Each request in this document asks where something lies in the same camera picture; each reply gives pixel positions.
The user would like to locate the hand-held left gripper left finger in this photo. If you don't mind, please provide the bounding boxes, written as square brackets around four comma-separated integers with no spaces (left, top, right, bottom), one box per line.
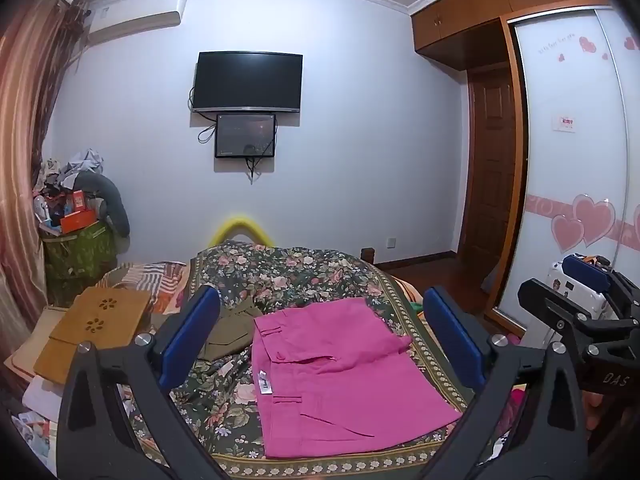
[56,285,236,480]

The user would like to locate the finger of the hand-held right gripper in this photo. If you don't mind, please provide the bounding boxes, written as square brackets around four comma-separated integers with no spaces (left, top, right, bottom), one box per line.
[517,278,608,356]
[561,254,615,293]

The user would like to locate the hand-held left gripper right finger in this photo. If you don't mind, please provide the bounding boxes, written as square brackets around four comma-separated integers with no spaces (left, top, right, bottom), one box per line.
[415,285,588,480]

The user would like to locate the pink pants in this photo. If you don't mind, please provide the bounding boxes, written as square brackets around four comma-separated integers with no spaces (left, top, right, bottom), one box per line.
[252,297,463,459]

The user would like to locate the olive green pants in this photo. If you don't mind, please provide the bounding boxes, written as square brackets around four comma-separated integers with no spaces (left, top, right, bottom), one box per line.
[197,296,261,361]

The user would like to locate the person's right hand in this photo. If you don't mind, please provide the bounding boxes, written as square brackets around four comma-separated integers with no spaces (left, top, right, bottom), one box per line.
[582,389,623,433]

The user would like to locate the white suitcase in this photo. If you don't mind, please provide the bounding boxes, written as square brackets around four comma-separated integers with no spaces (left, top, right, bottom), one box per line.
[545,259,608,321]

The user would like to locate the orange fleece blanket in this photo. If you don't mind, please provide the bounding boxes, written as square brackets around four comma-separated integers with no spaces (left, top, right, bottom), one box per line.
[390,275,426,316]

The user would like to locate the striped blanket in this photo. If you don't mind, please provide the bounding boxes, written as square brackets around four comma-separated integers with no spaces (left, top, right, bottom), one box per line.
[107,260,188,316]

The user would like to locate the wooden board with flower cutouts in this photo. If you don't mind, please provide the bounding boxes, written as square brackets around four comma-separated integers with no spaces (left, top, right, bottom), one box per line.
[34,286,153,386]

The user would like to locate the white wardrobe with heart stickers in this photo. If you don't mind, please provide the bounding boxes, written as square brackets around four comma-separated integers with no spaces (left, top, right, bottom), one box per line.
[492,7,640,341]

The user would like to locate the yellow foam tube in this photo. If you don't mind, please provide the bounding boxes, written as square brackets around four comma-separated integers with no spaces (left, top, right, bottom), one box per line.
[212,211,276,248]

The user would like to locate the floral bed blanket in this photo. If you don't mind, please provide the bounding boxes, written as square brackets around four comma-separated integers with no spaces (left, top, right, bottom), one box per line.
[117,241,481,478]

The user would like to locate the green storage bin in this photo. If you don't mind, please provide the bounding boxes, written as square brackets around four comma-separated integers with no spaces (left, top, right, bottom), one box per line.
[41,222,118,293]

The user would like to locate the brown wooden door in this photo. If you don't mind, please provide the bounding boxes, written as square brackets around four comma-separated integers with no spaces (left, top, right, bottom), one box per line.
[465,67,516,261]

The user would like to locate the beige cardboard sheet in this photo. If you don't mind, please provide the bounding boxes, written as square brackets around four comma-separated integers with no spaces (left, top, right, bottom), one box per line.
[10,305,76,376]

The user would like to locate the orange box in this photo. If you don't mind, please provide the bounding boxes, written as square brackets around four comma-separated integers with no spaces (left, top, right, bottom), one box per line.
[60,208,98,235]

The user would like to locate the pile of papers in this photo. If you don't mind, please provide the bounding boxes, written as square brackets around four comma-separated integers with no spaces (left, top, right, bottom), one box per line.
[10,375,61,461]

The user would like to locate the pile of clothes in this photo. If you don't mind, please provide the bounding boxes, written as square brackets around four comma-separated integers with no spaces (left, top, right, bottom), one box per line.
[42,149,105,196]

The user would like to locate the small black monitor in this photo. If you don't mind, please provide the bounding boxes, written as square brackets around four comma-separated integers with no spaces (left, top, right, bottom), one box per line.
[215,114,277,159]

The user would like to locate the pink curtain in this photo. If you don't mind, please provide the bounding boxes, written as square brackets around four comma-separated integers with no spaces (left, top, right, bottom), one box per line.
[0,0,93,311]

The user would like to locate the wooden overhead cabinet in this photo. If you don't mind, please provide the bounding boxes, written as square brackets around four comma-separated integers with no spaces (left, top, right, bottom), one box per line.
[410,0,640,68]

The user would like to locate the white air conditioner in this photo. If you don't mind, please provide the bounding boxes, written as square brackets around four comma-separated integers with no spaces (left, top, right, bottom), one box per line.
[86,0,188,46]

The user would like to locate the black wall television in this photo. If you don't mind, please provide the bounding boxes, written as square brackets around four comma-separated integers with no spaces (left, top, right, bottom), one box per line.
[192,51,304,113]

